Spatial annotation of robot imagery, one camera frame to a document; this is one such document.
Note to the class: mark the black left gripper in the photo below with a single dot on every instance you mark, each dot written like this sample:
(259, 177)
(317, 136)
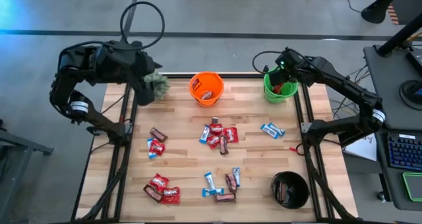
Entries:
(141, 66)

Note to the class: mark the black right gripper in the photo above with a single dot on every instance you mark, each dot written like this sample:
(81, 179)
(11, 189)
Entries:
(290, 64)

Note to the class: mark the small brown candy bar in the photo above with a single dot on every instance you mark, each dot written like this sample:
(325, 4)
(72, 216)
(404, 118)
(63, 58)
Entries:
(215, 120)

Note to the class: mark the candy pile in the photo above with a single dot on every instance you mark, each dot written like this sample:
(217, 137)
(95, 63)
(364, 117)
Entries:
(282, 191)

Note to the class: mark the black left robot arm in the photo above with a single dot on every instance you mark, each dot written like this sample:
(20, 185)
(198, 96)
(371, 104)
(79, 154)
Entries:
(99, 123)

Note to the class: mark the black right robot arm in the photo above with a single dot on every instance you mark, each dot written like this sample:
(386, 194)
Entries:
(343, 83)

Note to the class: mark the dark red candy bar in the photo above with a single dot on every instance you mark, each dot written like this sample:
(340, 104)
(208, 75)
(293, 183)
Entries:
(196, 84)

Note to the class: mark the brown white candy bar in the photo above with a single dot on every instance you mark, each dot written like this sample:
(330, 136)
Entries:
(206, 95)

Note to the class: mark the small artificial green plant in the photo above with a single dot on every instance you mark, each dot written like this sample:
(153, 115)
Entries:
(161, 85)

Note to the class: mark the green plastic bucket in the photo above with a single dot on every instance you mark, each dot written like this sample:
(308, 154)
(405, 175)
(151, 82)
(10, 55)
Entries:
(290, 93)

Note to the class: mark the black table clamp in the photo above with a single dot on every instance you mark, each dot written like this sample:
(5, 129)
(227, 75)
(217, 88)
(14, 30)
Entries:
(95, 129)

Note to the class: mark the orange plastic bucket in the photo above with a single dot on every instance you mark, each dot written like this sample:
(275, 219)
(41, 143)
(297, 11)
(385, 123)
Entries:
(214, 82)

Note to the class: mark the black desk support bar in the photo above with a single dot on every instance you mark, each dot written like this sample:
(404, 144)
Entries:
(357, 136)

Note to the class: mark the grey desk top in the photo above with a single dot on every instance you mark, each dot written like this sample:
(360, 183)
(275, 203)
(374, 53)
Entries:
(382, 85)

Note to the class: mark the white paper sheet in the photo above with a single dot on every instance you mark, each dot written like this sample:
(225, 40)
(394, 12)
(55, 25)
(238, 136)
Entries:
(362, 148)

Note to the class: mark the black plastic bucket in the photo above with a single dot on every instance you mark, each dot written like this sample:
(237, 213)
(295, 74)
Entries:
(296, 191)

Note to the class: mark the black slanted pole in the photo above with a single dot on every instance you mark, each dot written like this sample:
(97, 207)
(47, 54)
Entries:
(399, 36)

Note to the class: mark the black round stand base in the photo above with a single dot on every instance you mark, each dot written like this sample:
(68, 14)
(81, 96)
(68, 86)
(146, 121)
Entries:
(409, 92)

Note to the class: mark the black orange striped mat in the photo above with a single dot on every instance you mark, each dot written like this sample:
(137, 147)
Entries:
(393, 14)

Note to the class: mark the black backlit keyboard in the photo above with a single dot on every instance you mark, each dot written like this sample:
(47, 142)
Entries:
(405, 151)

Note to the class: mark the black caster wheel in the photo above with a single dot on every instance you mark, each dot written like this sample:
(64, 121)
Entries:
(381, 196)

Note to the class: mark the grey desk shelf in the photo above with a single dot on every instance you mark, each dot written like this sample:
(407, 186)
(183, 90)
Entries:
(395, 184)

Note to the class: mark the black pad with green edge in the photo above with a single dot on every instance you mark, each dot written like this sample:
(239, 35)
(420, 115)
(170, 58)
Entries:
(415, 186)

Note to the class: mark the black aluminium rig frame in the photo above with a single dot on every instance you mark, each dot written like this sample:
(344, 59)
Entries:
(244, 75)

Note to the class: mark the grey metal bracket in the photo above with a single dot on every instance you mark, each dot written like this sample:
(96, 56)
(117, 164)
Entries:
(305, 127)

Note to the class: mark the black floor stand post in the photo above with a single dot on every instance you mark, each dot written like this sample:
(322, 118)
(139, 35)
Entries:
(376, 11)

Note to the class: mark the grey metal workbench frame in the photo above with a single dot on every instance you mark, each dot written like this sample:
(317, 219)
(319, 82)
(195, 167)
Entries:
(26, 144)

